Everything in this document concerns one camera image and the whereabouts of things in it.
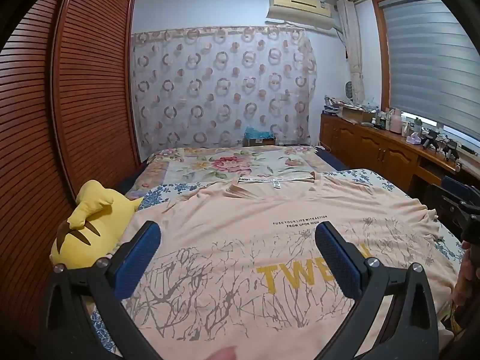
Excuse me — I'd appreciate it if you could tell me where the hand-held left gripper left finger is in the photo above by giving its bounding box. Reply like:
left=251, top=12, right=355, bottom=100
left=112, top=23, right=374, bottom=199
left=35, top=221, right=166, bottom=360

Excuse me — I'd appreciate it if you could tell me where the blue floral blanket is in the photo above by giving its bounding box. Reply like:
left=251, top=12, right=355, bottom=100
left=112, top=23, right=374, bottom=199
left=88, top=169, right=466, bottom=357

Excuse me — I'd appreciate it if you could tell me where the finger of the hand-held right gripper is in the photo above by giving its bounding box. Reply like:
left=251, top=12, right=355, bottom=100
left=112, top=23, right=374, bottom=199
left=427, top=175, right=469, bottom=230

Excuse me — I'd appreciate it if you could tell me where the cluster of small bottles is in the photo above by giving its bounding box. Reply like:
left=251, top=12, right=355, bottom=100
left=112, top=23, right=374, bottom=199
left=369, top=107, right=391, bottom=130

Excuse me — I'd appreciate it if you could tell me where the wall air conditioner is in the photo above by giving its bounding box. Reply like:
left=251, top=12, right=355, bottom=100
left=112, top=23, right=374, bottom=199
left=265, top=0, right=336, bottom=31

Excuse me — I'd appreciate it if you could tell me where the beige printed t-shirt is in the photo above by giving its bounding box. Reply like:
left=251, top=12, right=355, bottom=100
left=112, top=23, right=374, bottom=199
left=120, top=172, right=460, bottom=360

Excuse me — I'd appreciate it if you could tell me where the teal plastic bag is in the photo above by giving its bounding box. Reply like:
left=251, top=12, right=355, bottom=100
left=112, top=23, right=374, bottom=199
left=244, top=127, right=271, bottom=140

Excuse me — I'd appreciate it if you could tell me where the circle patterned sheer curtain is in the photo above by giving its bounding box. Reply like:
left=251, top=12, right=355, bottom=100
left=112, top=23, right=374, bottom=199
left=131, top=25, right=316, bottom=151

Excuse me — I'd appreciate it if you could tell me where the person's right hand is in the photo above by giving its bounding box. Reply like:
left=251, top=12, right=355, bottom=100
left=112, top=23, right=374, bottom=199
left=454, top=241, right=480, bottom=305

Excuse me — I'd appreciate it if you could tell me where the pink floral blanket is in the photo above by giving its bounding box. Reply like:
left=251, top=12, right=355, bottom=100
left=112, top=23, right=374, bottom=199
left=125, top=145, right=334, bottom=199

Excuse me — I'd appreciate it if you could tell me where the cluster of black gadgets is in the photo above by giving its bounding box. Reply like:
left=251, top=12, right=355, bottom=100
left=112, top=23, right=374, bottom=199
left=422, top=129, right=463, bottom=163

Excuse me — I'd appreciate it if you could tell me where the tied cream curtain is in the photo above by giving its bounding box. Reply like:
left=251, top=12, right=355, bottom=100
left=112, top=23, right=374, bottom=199
left=336, top=0, right=366, bottom=102

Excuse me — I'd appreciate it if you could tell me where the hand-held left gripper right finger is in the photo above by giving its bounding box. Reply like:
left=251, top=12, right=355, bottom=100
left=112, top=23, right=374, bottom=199
left=314, top=221, right=441, bottom=360

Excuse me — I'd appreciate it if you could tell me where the yellow plush toy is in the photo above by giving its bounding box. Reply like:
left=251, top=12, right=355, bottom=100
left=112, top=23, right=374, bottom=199
left=50, top=180, right=145, bottom=271

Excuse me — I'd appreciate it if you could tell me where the grey striped window blind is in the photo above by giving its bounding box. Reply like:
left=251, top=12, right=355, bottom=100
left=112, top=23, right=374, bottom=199
left=379, top=0, right=480, bottom=139

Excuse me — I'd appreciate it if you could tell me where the long wooden cabinet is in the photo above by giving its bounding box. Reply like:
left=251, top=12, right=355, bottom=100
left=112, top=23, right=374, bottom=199
left=319, top=112, right=480, bottom=196

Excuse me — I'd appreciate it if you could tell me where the open cardboard box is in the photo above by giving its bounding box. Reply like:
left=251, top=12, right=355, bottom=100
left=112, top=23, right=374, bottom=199
left=339, top=106, right=376, bottom=124

